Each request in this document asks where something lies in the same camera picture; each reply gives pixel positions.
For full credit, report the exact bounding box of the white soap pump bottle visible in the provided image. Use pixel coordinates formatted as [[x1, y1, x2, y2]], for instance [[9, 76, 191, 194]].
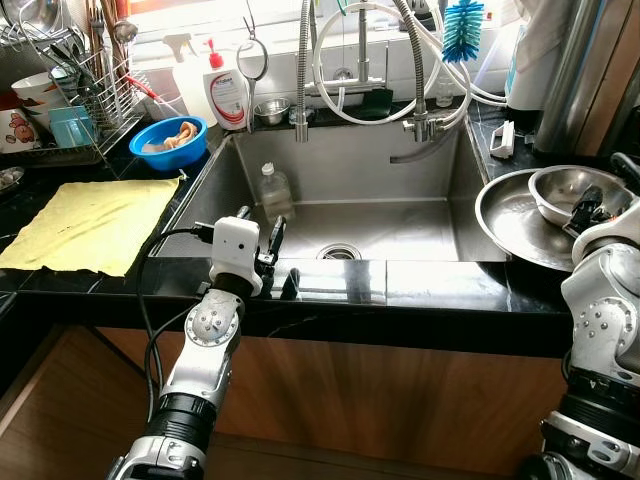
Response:
[[202, 38, 251, 131]]

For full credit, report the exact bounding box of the chrome upright tap pipe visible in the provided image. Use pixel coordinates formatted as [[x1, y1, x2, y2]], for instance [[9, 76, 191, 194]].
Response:
[[300, 0, 386, 101]]

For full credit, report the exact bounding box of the clear plastic bottle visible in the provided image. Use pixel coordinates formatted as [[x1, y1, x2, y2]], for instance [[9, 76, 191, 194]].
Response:
[[257, 163, 296, 226]]

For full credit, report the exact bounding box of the white spray bottle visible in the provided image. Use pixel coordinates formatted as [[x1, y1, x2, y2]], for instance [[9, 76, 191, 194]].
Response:
[[163, 33, 216, 121]]

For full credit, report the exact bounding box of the dark green scrub sponge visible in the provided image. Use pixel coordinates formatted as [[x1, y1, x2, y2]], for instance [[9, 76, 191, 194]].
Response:
[[358, 88, 396, 119]]

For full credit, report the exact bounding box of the steel sink drain strainer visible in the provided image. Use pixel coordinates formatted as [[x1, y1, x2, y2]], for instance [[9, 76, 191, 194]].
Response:
[[317, 242, 363, 262]]

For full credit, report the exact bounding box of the chrome spring hose faucet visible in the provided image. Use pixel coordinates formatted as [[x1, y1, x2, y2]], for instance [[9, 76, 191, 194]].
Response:
[[292, 0, 471, 164]]

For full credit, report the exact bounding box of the round wire strainer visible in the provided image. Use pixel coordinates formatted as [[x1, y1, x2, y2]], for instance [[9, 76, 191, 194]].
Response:
[[235, 12, 271, 131]]

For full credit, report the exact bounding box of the yellow cloth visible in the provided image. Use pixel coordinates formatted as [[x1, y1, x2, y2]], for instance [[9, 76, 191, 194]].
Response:
[[0, 177, 183, 278]]

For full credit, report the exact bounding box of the wooden cabinet front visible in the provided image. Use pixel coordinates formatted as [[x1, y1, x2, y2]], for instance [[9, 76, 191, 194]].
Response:
[[0, 325, 571, 471]]

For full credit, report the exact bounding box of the white water hose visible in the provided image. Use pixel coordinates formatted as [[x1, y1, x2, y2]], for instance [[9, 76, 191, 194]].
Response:
[[312, 0, 511, 126]]

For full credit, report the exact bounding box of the small white plastic holder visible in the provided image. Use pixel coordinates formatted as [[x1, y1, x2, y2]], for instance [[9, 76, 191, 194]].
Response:
[[490, 120, 517, 159]]

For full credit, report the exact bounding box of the steel ladle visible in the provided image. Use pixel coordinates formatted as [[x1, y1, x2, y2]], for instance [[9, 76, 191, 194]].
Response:
[[110, 0, 141, 45]]

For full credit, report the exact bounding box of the stainless steel sink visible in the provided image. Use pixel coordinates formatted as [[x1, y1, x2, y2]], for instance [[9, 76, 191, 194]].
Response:
[[150, 115, 516, 306]]

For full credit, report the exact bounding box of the steel and wood knife block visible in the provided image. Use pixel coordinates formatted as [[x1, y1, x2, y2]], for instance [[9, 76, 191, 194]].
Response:
[[535, 0, 640, 156]]

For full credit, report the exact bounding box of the white appliance with blue label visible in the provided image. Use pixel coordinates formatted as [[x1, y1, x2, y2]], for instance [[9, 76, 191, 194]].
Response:
[[505, 0, 566, 109]]

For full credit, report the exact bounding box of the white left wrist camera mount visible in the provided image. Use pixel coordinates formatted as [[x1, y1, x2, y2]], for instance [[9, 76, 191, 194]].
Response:
[[210, 217, 263, 291]]

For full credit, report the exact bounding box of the white ceramic bowl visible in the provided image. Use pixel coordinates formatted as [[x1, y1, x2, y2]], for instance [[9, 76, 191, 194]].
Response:
[[10, 72, 63, 103]]

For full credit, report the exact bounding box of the red handled brush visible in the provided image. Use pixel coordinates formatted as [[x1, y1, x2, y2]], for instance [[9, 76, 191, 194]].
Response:
[[125, 70, 169, 106]]

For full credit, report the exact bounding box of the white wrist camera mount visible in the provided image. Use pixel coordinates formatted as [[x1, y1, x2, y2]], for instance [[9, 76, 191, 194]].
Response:
[[575, 195, 640, 251], [210, 217, 263, 291]]

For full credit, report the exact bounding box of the large steel plate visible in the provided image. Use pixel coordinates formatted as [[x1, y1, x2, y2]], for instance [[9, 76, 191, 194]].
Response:
[[475, 168, 601, 273]]

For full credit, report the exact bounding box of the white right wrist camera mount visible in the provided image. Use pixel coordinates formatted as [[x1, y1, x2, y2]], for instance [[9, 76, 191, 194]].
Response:
[[575, 195, 640, 251]]

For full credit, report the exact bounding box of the blue plastic bowl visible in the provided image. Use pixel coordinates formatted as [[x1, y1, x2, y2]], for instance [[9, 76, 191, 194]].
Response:
[[128, 115, 209, 173]]

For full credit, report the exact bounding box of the wire dish rack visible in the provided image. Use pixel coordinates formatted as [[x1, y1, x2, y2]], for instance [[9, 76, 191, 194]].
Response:
[[0, 0, 146, 166]]

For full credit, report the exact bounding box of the small steel cup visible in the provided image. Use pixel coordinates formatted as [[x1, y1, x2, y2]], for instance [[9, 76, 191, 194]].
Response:
[[253, 97, 293, 126]]

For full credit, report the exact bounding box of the white plastic tub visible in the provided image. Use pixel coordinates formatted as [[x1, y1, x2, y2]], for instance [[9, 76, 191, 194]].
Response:
[[145, 90, 186, 123]]

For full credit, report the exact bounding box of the blue bottle brush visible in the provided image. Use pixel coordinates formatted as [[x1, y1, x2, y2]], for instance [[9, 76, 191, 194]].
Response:
[[442, 0, 486, 63]]

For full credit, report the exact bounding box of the patterned ceramic mug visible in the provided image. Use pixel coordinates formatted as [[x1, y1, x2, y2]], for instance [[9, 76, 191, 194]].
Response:
[[0, 108, 46, 153]]

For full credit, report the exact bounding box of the steel bowl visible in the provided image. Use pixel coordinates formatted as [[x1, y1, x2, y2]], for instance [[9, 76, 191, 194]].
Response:
[[527, 165, 640, 229]]

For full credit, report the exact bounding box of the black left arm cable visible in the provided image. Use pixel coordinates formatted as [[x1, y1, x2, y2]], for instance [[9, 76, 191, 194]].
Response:
[[135, 228, 216, 421]]

